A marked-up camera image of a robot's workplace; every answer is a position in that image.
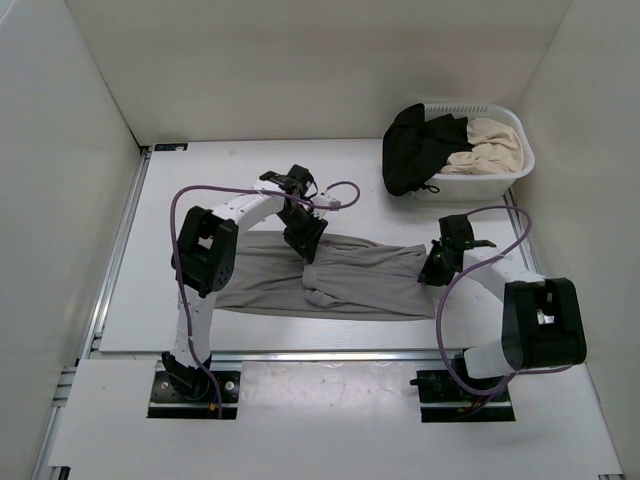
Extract black trousers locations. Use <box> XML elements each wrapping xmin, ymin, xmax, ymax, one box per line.
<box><xmin>382</xmin><ymin>103</ymin><xmax>472</xmax><ymax>197</ymax></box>

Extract beige trousers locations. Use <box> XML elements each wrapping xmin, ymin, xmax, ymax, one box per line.
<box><xmin>440</xmin><ymin>118</ymin><xmax>524</xmax><ymax>175</ymax></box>

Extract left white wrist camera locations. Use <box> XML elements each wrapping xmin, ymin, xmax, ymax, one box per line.
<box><xmin>310</xmin><ymin>192</ymin><xmax>342</xmax><ymax>211</ymax></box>

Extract white laundry basket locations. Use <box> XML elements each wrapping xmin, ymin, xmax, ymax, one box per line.
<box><xmin>411</xmin><ymin>102</ymin><xmax>535</xmax><ymax>202</ymax></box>

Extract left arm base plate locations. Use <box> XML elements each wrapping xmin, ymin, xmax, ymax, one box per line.
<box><xmin>147</xmin><ymin>370</ymin><xmax>241</xmax><ymax>420</ymax></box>

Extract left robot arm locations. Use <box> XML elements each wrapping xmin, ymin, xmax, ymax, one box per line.
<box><xmin>161</xmin><ymin>165</ymin><xmax>330</xmax><ymax>407</ymax></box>

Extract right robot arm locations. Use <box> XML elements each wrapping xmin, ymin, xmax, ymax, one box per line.
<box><xmin>418</xmin><ymin>214</ymin><xmax>587</xmax><ymax>400</ymax></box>

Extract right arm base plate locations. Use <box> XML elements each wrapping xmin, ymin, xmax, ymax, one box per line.
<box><xmin>409</xmin><ymin>370</ymin><xmax>516</xmax><ymax>424</ymax></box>

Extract black label sticker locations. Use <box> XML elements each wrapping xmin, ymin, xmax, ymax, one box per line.
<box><xmin>154</xmin><ymin>143</ymin><xmax>188</xmax><ymax>152</ymax></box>

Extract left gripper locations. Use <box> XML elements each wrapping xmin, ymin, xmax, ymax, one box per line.
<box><xmin>275</xmin><ymin>206</ymin><xmax>327</xmax><ymax>263</ymax></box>

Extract grey trousers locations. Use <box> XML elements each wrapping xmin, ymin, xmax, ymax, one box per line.
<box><xmin>216</xmin><ymin>231</ymin><xmax>435</xmax><ymax>321</ymax></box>

